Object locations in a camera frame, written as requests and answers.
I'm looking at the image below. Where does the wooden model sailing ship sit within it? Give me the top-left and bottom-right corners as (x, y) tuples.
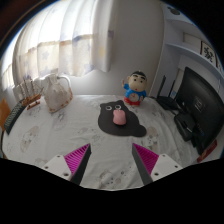
(12, 74), (44, 111)

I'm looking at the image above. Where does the black router with antennas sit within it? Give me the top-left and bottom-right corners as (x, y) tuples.
(156, 75), (181, 111)

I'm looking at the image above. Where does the flat red box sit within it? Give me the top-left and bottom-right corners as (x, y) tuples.
(196, 139), (218, 164)

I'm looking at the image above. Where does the pink computer mouse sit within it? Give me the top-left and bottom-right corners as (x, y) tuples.
(112, 108), (128, 127)

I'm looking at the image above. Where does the white star-print curtain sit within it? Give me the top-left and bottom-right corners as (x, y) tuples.
(0, 0), (116, 91)

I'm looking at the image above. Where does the wooden chair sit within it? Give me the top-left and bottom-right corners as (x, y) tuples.
(0, 98), (12, 133)

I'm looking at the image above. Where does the large white conch shell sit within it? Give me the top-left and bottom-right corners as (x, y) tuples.
(43, 73), (74, 114)

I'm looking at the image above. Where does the white wall shelf unit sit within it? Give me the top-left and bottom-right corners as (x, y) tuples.
(149, 1), (224, 101)

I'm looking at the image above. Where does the black cat-shaped mouse pad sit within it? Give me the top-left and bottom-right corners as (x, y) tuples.
(97, 99), (148, 138)

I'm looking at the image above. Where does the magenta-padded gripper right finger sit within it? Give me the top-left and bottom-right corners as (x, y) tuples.
(131, 143), (184, 186)

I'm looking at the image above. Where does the white printed tablecloth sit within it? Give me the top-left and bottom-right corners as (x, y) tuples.
(1, 94), (221, 191)

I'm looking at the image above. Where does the black computer monitor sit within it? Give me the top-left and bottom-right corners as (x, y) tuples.
(174, 66), (224, 156)

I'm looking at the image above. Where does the small black box device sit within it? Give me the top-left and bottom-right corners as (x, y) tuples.
(173, 112), (198, 143)

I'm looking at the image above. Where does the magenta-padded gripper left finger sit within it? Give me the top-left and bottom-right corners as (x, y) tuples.
(42, 143), (92, 186)

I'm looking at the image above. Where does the cartoon boy figurine clock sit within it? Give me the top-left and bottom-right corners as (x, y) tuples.
(121, 70), (148, 107)

